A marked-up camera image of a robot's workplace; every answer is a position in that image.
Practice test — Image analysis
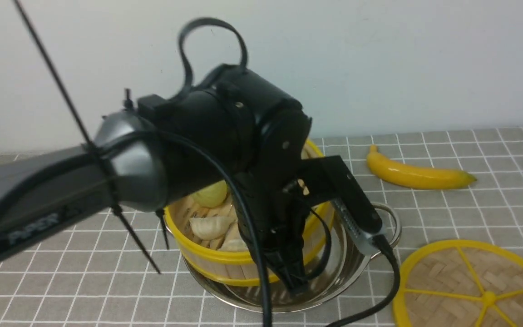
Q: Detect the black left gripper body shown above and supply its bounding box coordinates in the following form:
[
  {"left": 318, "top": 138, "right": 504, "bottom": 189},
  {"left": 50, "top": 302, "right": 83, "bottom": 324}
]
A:
[{"left": 235, "top": 159, "right": 330, "bottom": 273}]

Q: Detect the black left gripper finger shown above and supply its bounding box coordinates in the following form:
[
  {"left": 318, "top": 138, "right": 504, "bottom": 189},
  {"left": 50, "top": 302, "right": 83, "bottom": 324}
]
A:
[{"left": 284, "top": 261, "right": 309, "bottom": 295}]

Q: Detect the yellow bamboo steamer basket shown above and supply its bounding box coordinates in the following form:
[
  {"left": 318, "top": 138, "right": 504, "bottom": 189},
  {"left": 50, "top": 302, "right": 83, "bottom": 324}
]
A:
[{"left": 164, "top": 139, "right": 334, "bottom": 287}]

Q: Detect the yellow woven steamer lid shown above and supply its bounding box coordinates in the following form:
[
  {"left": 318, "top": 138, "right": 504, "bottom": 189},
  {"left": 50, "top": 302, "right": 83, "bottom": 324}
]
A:
[{"left": 393, "top": 239, "right": 523, "bottom": 327}]

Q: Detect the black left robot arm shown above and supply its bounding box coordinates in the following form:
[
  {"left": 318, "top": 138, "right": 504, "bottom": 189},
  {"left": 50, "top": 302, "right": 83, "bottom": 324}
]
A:
[{"left": 0, "top": 64, "right": 316, "bottom": 294}]

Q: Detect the white dumpling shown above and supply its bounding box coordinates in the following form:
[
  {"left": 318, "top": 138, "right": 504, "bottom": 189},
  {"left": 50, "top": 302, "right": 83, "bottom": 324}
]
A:
[
  {"left": 218, "top": 238, "right": 249, "bottom": 253},
  {"left": 189, "top": 216, "right": 237, "bottom": 241}
]

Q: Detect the green steamed bun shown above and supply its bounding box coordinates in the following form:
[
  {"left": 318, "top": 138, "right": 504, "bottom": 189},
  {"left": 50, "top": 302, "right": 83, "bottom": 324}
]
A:
[{"left": 190, "top": 180, "right": 228, "bottom": 208}]

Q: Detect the yellow banana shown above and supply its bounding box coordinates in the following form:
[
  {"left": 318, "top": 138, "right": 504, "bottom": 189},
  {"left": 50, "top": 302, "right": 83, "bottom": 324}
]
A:
[{"left": 366, "top": 144, "right": 477, "bottom": 190}]

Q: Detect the grey checked tablecloth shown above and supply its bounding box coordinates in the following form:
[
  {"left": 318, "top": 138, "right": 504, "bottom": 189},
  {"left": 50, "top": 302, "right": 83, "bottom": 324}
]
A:
[{"left": 0, "top": 127, "right": 523, "bottom": 327}]

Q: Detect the black camera cable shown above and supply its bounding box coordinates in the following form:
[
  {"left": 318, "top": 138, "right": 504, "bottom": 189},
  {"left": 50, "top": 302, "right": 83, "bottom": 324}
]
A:
[{"left": 153, "top": 132, "right": 401, "bottom": 327}]

